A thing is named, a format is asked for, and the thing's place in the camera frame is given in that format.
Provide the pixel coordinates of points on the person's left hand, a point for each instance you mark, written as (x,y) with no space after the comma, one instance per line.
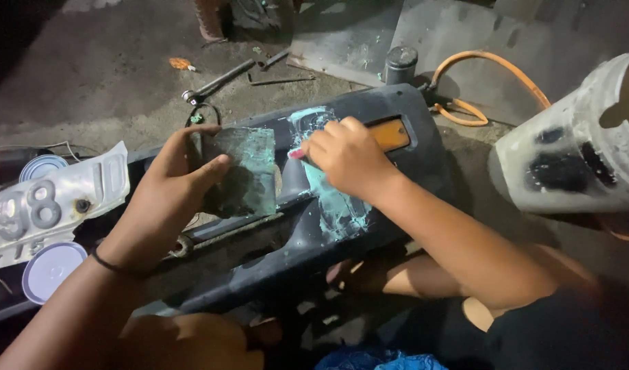
(163,198)

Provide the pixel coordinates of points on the person's right hand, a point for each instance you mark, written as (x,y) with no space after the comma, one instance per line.
(350,157)

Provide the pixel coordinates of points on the person's right fingers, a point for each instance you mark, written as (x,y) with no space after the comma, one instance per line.
(328,134)

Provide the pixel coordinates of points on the putty-smeared mixing board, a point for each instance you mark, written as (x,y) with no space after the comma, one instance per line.
(247,172)

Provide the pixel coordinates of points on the orange rear reflector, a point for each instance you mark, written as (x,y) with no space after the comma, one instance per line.
(392,135)

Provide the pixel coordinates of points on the thin metal rod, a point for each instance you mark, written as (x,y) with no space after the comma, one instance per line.
(281,80)

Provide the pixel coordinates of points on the short dark metal bar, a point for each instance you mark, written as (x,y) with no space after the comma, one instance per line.
(274,59)

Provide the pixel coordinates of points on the grey cylindrical canister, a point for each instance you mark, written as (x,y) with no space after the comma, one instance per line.
(399,64)

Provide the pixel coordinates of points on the black motorcycle rear fender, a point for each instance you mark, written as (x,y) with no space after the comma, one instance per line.
(314,241)

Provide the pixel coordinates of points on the steel ratchet wrench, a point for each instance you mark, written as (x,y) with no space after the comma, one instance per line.
(216,83)

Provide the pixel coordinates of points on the grey metal sheet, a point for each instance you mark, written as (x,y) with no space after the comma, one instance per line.
(458,46)

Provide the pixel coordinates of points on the orange scrap wrapper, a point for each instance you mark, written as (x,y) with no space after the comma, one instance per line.
(181,63)

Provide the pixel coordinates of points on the blue plastic bag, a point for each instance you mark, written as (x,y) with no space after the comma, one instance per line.
(378,359)

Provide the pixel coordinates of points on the white sanded body panel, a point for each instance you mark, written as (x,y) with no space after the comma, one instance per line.
(576,149)

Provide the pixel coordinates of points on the black wrist band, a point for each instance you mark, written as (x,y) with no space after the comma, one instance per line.
(111,264)

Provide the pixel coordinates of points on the bent metal licence plate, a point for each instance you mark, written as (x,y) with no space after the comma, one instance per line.
(37,208)

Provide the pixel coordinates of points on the black shorts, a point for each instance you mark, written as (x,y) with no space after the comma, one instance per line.
(566,334)

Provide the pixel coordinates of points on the dark red spray can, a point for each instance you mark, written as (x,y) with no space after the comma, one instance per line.
(9,163)

